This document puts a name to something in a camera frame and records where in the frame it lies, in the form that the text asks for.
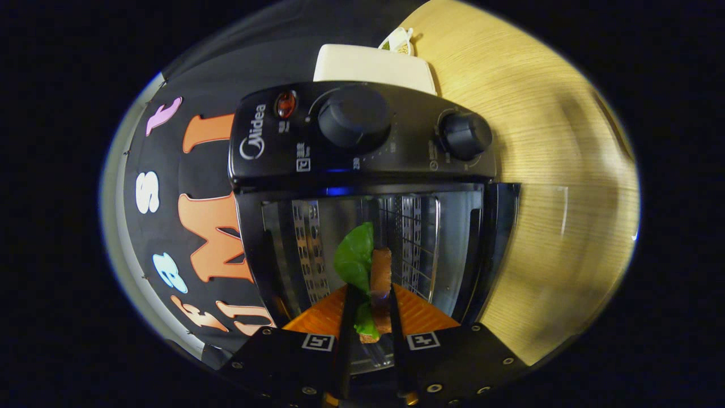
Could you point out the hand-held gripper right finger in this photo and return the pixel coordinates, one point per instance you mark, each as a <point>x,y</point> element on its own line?
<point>399,351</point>

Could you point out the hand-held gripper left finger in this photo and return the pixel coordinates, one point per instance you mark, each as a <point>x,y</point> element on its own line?
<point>345,340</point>

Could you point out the toast sandwich with lettuce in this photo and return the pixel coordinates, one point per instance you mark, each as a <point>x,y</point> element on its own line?
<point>380,272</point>

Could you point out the black toaster oven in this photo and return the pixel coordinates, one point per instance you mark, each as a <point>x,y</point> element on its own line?
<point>351,158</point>

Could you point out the white pop-up toaster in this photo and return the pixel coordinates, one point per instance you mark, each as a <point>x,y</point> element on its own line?
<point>368,65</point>

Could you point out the white divided dish with beans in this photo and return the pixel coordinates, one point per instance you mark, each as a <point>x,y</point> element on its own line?
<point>399,41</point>

